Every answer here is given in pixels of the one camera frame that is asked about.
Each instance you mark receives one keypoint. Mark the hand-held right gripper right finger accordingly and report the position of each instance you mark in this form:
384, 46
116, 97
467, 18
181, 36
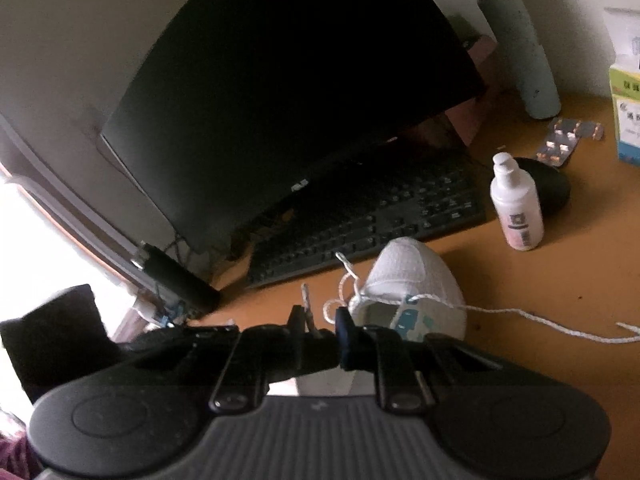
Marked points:
343, 327

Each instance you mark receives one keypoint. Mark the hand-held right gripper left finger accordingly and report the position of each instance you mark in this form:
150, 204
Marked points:
297, 321

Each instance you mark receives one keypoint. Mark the white sneaker with laces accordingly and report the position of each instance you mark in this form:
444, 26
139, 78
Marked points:
500, 315

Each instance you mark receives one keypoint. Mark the black keyboard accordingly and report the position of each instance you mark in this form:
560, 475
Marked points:
370, 215

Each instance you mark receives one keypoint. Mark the person's maroon clothing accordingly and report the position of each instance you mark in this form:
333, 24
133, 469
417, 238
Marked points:
12, 452

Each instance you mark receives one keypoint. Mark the black cylindrical device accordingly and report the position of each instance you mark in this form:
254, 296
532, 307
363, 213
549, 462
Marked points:
177, 277

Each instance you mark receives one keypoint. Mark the white pump bottle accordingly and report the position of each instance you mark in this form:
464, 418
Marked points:
517, 205

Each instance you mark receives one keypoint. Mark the black computer monitor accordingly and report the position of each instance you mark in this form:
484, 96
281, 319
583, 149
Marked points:
280, 85

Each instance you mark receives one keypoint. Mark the black computer mouse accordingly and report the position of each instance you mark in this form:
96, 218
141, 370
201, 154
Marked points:
550, 185

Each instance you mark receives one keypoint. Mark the silver blister pill pack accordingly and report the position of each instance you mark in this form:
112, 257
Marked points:
557, 145
590, 130

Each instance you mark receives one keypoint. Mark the grey thermos bottle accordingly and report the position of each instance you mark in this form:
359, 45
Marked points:
525, 50

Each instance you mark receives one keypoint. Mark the green and blue medicine box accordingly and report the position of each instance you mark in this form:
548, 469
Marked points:
627, 115

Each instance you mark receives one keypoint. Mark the white medicine box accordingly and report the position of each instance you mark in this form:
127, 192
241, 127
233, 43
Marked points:
622, 35

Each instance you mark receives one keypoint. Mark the grey window frame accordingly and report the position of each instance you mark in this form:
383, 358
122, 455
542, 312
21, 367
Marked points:
65, 180

